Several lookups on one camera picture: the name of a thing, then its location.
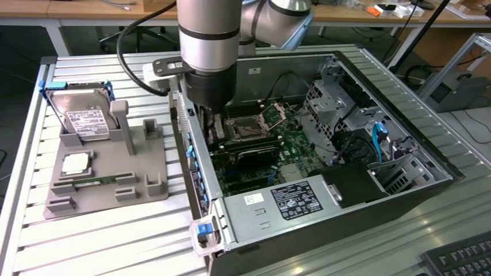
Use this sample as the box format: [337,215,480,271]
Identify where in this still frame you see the black keyboard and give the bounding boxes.
[417,232,491,276]

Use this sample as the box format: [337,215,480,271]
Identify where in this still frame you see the hard disk drive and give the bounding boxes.
[38,81,116,136]

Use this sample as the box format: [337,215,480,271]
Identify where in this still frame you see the blue wire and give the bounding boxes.
[369,122,389,165]

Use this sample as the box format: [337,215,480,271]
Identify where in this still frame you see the black tripod pole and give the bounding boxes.
[386,0,452,72]

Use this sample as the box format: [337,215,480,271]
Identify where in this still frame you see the green graphics card with fan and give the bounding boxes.
[208,140,281,173]

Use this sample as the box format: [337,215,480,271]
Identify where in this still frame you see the silver disk bay cage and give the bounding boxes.
[302,79,386,167]

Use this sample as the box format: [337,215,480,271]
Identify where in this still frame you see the silver socket cover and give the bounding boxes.
[258,102,288,131]

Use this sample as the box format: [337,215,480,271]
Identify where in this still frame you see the white cable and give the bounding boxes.
[99,0,138,12]

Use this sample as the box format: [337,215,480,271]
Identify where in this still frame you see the green RAM stick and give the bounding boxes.
[71,175,118,187]

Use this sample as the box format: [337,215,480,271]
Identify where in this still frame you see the black expansion slot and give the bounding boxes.
[228,177,272,193]

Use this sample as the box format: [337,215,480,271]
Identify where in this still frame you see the black office chair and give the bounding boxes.
[97,25,180,54]

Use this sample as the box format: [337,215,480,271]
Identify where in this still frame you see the silver CPU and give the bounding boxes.
[59,154,93,175]

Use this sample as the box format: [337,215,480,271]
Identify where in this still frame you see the blue case latch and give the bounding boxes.
[194,224,213,242]

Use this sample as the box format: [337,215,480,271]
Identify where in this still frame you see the vented silver disk bay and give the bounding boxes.
[365,155,437,196]

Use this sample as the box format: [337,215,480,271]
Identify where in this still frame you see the silver hard disk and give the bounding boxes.
[49,89,120,142]

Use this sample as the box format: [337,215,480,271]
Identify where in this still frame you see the black plastic shroud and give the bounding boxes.
[308,165,389,209]

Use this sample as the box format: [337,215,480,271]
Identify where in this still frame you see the black wire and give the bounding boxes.
[268,72,304,102]

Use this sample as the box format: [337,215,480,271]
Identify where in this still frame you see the grey control box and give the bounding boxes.
[416,68,491,114]

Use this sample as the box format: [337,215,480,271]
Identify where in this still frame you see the wooden desk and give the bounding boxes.
[308,0,491,71]
[0,0,181,57]

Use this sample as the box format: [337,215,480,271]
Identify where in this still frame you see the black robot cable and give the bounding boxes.
[116,0,180,97]

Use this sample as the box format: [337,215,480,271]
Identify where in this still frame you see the grey parts rack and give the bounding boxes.
[42,100,170,221]

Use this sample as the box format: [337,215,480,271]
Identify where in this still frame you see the black open PC case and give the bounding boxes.
[164,50,466,276]

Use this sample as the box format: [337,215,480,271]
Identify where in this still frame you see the grey power supply unit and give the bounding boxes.
[221,174,342,244]

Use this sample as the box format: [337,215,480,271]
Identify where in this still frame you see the white papers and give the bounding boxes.
[444,2,491,21]

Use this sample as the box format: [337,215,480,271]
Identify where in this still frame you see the dark RAM stick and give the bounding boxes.
[222,140,284,153]

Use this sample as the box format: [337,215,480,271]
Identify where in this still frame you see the aluminium profile frame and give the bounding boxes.
[440,32,491,87]

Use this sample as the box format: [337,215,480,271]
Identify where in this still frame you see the silver chipset heatsink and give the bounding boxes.
[277,165,308,181]

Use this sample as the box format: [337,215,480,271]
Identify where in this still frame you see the orange and white box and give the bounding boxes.
[365,4,400,18]

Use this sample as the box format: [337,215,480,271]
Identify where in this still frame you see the green motherboard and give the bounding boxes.
[193,99,330,199]

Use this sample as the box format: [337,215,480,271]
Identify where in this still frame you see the CPU socket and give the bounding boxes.
[228,117,266,143]

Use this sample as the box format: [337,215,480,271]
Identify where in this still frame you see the brown wooden block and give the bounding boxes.
[458,0,491,11]

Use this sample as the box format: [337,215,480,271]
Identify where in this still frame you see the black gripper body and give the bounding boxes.
[182,63,237,113]

